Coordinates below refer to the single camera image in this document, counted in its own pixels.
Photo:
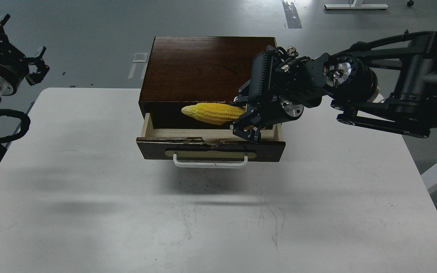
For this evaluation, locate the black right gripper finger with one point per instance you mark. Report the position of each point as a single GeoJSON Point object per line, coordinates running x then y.
{"type": "Point", "coordinates": [244, 123]}
{"type": "Point", "coordinates": [242, 99]}

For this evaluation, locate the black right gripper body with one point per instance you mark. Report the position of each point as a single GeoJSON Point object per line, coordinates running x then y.
{"type": "Point", "coordinates": [280, 87]}

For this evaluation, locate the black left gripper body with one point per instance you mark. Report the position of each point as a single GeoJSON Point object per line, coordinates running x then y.
{"type": "Point", "coordinates": [12, 70]}

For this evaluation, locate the yellow corn cob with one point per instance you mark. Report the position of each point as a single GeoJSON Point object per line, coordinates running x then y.
{"type": "Point", "coordinates": [214, 113]}

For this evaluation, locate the wooden drawer with white handle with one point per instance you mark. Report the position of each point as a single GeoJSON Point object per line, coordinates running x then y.
{"type": "Point", "coordinates": [208, 148]}

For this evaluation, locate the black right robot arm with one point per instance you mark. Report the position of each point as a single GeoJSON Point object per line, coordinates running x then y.
{"type": "Point", "coordinates": [388, 85]}

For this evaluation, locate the dark wooden cabinet box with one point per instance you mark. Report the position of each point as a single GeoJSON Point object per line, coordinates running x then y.
{"type": "Point", "coordinates": [186, 70]}

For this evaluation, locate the grey floor tape strip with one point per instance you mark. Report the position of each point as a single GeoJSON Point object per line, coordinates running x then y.
{"type": "Point", "coordinates": [291, 14]}

